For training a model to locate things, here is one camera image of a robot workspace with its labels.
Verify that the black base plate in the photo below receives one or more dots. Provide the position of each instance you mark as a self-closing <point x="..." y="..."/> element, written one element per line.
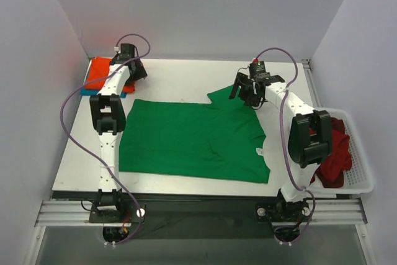
<point x="213" y="219"/>

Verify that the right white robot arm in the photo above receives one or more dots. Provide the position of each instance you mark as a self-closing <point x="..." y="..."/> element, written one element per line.
<point x="306" y="133"/>

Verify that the green t shirt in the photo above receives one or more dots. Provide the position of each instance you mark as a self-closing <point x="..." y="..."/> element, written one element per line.
<point x="218" y="140"/>

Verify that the dark red t shirt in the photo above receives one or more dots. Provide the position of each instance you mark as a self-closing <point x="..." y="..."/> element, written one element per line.
<point x="331" y="171"/>

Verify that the folded blue t shirt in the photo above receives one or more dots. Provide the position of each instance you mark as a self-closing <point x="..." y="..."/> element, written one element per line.
<point x="91" y="92"/>

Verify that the white plastic basket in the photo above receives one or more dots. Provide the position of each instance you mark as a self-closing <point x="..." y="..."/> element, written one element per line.
<point x="359" y="179"/>

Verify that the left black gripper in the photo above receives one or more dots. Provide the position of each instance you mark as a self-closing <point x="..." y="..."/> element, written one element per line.
<point x="138" y="70"/>

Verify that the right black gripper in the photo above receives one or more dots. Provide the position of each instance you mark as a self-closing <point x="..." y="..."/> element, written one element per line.
<point x="243" y="84"/>

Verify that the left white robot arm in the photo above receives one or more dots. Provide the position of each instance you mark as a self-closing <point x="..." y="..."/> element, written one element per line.
<point x="109" y="121"/>

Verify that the folded orange t shirt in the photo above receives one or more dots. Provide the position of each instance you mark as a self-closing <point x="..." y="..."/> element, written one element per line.
<point x="99" y="68"/>

